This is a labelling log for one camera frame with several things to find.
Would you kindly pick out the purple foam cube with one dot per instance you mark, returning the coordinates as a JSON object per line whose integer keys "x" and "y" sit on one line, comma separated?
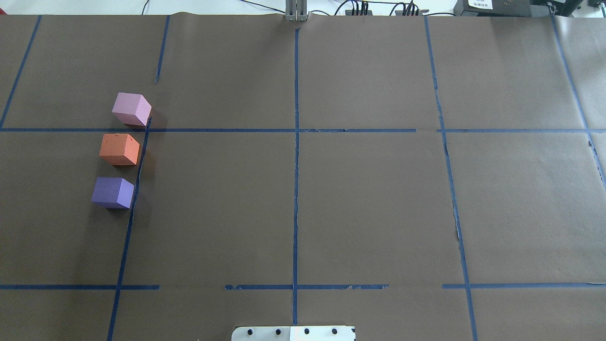
{"x": 113, "y": 193}

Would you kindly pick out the pink foam cube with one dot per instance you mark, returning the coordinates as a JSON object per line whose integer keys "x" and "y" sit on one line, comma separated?
{"x": 132, "y": 109}

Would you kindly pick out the black power strip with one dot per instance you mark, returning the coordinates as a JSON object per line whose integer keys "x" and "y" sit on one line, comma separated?
{"x": 359, "y": 11}

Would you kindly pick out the aluminium frame post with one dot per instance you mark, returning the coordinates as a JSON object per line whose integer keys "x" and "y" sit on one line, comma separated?
{"x": 296, "y": 11}

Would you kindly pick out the orange foam cube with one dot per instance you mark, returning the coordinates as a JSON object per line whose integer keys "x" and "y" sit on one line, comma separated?
{"x": 119, "y": 150}

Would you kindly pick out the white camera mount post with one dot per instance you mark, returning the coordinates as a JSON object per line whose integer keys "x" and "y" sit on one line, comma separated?
{"x": 294, "y": 333}

